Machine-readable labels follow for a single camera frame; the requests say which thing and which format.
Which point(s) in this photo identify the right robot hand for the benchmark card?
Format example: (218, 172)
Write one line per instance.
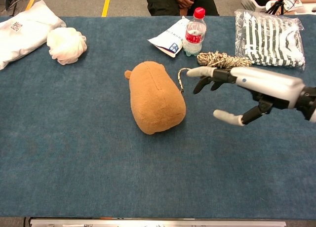
(266, 85)

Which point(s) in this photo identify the brown plush toy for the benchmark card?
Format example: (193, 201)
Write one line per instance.
(154, 98)

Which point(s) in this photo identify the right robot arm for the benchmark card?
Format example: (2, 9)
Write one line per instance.
(309, 101)

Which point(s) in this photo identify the striped shirt in plastic bag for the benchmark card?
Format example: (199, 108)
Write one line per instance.
(269, 38)

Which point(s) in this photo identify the black tripod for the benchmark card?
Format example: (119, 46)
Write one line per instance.
(277, 2)

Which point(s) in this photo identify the white laundry basket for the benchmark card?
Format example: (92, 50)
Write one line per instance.
(254, 0)

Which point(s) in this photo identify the clear plastic water bottle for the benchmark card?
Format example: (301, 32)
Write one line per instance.
(194, 33)

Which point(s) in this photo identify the white blue snack packet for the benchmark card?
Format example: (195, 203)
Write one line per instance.
(169, 38)

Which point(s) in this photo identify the seated person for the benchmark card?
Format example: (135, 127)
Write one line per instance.
(181, 1)

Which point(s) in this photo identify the blue table mat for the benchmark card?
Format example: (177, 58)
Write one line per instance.
(74, 138)

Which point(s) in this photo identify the pink mesh bath sponge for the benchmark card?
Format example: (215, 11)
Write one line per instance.
(66, 45)

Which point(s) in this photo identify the white folded cloth package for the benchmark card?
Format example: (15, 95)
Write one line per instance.
(23, 30)

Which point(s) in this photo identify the aluminium frame rail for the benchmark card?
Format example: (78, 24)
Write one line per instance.
(158, 223)

